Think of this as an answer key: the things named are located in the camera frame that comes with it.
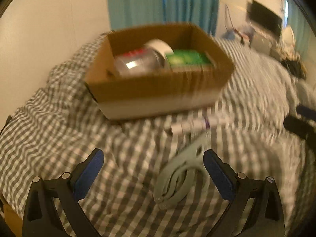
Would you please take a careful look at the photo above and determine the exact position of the white purple tube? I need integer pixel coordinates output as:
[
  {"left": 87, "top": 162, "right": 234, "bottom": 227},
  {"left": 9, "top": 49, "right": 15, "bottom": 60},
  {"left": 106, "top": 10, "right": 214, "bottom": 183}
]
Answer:
[{"left": 170, "top": 114, "right": 231, "bottom": 135}]

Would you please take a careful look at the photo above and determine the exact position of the black backpack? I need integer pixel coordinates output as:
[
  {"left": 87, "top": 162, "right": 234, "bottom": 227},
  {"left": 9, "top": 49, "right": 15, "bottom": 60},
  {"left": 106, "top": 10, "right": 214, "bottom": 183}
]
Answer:
[{"left": 281, "top": 59, "right": 306, "bottom": 80}]

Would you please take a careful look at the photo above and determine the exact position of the white oval mirror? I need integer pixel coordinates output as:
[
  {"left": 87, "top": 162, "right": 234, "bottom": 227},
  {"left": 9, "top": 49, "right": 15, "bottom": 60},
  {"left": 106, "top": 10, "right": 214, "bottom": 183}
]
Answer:
[{"left": 281, "top": 26, "right": 295, "bottom": 47}]

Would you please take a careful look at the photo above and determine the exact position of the teal right side curtain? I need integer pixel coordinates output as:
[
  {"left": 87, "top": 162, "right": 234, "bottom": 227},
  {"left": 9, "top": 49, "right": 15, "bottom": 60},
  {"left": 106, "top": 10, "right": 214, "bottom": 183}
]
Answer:
[{"left": 287, "top": 0, "right": 315, "bottom": 62}]

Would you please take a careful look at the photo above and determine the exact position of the grey checkered bed sheet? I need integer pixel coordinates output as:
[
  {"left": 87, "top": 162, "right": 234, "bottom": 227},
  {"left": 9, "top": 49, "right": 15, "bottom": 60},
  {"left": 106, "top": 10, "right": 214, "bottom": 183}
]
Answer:
[{"left": 1, "top": 37, "right": 315, "bottom": 236}]

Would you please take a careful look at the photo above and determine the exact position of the green medicine box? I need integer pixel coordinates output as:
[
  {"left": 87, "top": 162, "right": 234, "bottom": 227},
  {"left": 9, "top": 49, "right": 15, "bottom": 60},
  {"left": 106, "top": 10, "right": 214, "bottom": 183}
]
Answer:
[{"left": 164, "top": 50, "right": 215, "bottom": 72}]

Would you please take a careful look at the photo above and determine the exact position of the brown cardboard box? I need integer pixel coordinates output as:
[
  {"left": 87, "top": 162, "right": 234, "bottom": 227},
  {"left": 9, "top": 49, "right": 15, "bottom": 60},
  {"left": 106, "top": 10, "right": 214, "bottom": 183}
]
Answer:
[{"left": 85, "top": 23, "right": 235, "bottom": 120}]

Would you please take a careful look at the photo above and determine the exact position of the white tape roll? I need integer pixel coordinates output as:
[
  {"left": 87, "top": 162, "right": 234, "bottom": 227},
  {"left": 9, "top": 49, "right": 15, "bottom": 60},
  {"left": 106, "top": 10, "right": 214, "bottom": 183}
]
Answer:
[{"left": 144, "top": 39, "right": 174, "bottom": 58}]

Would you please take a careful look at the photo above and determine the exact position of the teal window curtain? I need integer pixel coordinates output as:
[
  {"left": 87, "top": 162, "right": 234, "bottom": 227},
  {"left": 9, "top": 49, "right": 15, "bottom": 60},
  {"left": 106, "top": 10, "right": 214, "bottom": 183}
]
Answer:
[{"left": 108, "top": 0, "right": 219, "bottom": 35}]

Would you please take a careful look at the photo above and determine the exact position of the black wall television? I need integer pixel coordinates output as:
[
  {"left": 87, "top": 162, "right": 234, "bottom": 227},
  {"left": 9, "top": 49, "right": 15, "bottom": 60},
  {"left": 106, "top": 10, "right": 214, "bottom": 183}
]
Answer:
[{"left": 248, "top": 0, "right": 282, "bottom": 38}]

